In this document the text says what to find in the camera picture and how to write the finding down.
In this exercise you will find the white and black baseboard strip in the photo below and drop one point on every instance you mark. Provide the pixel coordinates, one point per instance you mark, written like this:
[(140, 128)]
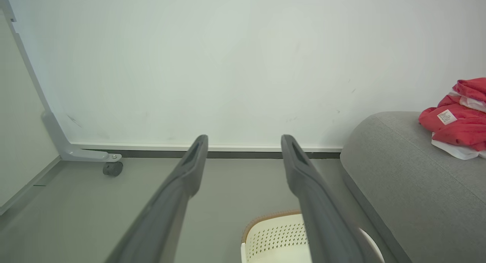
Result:
[(243, 151)]

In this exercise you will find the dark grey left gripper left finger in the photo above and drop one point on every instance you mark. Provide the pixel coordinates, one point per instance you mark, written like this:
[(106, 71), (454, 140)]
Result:
[(167, 202)]

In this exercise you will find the grey metal stand leg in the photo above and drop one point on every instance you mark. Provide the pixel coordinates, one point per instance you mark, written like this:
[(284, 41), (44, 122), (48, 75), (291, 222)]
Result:
[(62, 141)]

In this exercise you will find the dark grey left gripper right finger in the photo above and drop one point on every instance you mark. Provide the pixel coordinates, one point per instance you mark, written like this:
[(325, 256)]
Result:
[(322, 217)]

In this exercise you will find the grey fabric sofa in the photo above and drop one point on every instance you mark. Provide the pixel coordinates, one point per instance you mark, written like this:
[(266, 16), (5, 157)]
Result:
[(417, 194)]

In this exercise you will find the black caster wheel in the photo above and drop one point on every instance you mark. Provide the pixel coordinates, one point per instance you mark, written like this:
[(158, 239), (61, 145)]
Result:
[(113, 168)]

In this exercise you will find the cream perforated laundry basket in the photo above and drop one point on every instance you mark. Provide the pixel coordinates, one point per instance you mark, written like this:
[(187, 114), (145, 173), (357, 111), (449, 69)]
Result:
[(277, 240)]

